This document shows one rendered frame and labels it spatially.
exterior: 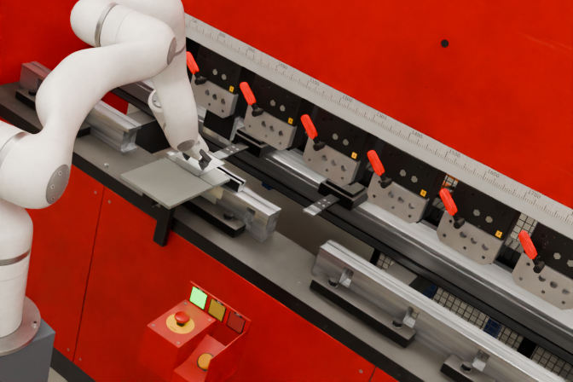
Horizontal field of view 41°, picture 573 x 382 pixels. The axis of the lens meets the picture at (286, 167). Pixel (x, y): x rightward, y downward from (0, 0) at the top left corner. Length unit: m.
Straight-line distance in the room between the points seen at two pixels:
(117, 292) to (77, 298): 0.21
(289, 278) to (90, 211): 0.70
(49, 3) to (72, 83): 1.35
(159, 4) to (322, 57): 0.46
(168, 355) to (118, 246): 0.55
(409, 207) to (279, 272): 0.43
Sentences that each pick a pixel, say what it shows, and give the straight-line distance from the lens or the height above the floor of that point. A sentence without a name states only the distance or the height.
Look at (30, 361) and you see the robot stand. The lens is 1.61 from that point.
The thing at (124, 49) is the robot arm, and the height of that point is 1.52.
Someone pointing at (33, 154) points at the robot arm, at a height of 1.42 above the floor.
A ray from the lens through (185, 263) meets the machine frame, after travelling 2.23.
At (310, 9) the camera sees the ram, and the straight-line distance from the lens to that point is 1.91.
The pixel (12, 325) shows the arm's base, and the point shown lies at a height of 1.03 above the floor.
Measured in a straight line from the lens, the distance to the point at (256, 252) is 2.14.
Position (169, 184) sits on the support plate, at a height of 1.00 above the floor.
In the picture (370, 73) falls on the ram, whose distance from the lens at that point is 1.86.
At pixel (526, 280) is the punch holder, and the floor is 1.20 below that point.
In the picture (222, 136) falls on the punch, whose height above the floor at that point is 1.10.
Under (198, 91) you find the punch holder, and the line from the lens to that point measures 2.16.
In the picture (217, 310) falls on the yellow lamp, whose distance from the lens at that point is 2.01.
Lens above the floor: 2.08
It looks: 27 degrees down
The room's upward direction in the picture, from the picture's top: 17 degrees clockwise
